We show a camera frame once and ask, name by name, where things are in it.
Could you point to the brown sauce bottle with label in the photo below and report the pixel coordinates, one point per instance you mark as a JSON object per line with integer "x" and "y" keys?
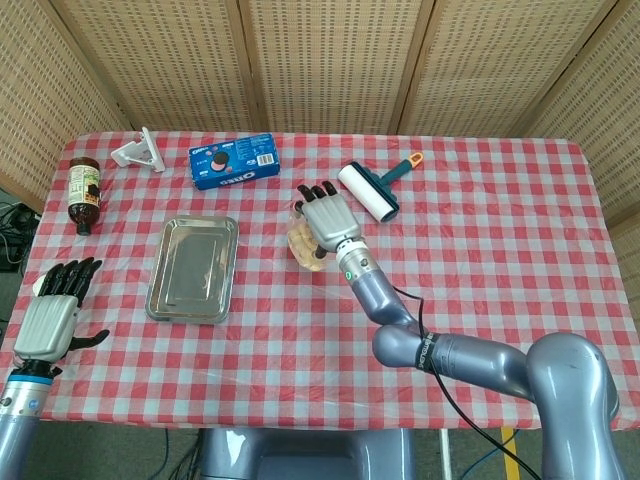
{"x": 84, "y": 192}

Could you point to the white plastic bracket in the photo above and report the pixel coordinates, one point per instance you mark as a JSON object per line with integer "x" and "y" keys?
{"x": 137, "y": 152}

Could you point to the grey robot torso base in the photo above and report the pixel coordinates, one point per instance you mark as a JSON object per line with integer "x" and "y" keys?
{"x": 305, "y": 455}

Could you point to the yellow floor tape strip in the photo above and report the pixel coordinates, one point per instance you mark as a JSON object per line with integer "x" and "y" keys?
{"x": 510, "y": 455}

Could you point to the blue Oreo cookie box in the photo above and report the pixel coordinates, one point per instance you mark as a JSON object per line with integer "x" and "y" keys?
{"x": 235, "y": 162}

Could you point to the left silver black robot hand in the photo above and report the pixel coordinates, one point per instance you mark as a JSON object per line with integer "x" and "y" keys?
{"x": 45, "y": 325}

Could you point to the clear snack bag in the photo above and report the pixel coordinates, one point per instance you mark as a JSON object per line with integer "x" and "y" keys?
{"x": 301, "y": 245}

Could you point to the stainless steel rectangular tray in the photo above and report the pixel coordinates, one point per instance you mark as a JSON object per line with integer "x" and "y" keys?
{"x": 195, "y": 270}

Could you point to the woven folding screen wooden frame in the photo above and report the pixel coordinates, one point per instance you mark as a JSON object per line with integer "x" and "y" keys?
{"x": 330, "y": 60}

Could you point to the red white checkered tablecloth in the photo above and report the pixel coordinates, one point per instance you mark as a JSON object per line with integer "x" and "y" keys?
{"x": 450, "y": 260}

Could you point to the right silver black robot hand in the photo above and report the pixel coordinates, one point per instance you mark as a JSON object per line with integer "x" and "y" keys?
{"x": 330, "y": 217}

